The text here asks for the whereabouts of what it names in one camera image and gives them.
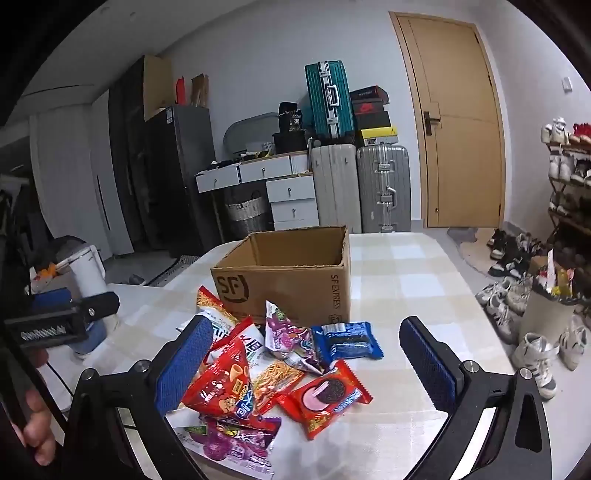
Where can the teal suitcase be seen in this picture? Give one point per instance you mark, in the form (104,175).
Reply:
(330,101)

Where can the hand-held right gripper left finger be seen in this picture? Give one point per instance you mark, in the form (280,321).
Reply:
(184,364)

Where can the person's left hand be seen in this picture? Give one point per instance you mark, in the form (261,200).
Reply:
(39,424)

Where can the grey doormat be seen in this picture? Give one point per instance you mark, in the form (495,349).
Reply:
(461,235)

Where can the red paper bag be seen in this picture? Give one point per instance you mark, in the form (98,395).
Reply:
(181,92)

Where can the white drawer desk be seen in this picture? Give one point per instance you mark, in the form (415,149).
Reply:
(291,189)

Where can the white wardrobe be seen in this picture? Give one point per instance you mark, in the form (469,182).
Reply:
(64,184)

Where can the row of shelved sneakers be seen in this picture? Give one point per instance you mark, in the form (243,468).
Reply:
(558,131)

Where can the red chips packet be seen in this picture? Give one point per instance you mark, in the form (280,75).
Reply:
(217,387)

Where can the black labelled box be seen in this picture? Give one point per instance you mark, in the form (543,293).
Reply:
(288,117)

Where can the purple sweet potato packet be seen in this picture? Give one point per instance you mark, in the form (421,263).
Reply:
(226,443)

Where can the beige bin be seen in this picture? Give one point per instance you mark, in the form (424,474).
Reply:
(547,314)

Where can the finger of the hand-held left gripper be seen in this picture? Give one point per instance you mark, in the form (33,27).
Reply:
(99,307)

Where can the yellow white shoe box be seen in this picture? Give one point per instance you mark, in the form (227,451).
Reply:
(378,136)

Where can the grey slipper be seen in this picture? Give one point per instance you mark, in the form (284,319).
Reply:
(137,279)

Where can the brown cardboard box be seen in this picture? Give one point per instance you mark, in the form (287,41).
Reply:
(277,286)

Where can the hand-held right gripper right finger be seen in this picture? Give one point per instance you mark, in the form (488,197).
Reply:
(429,364)

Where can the pile of assorted shoes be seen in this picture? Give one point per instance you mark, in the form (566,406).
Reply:
(508,300)

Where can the beige round rug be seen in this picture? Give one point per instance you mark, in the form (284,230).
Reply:
(475,258)

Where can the brown paper bag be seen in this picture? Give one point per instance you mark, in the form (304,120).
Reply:
(199,92)

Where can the red cookie packet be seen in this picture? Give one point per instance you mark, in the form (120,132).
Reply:
(323,397)

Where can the purple snack packet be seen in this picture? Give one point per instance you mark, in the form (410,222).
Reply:
(288,339)

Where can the black tall cabinet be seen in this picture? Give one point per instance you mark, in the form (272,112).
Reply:
(129,161)

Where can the grey oval tub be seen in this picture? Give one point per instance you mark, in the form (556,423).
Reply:
(249,129)

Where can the black plastic basket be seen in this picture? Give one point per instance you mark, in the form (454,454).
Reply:
(288,141)

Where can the white noodle snack bag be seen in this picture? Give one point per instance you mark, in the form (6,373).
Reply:
(210,302)

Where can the woven laundry basket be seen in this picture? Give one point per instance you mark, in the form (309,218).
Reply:
(247,214)

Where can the clear orange snack bag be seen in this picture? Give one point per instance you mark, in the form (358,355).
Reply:
(277,381)

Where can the silver suitcase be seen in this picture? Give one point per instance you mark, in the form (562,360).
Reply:
(383,184)

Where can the blue cookie packet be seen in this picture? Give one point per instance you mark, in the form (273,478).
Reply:
(346,341)

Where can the black refrigerator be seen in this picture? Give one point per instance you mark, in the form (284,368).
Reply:
(184,184)

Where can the flat brown cardboard carton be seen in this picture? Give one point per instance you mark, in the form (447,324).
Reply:
(157,87)

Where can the wooden door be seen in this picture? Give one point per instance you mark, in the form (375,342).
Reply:
(461,138)

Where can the metal shoe rack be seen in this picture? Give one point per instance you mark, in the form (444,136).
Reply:
(570,221)

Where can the beige suitcase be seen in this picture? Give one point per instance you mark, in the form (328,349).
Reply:
(334,189)

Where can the blue white round appliance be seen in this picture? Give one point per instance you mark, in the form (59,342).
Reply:
(92,339)

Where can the plain black shoe box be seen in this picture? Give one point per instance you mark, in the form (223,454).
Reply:
(371,121)

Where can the black shoe box red trim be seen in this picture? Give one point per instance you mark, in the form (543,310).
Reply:
(369,94)

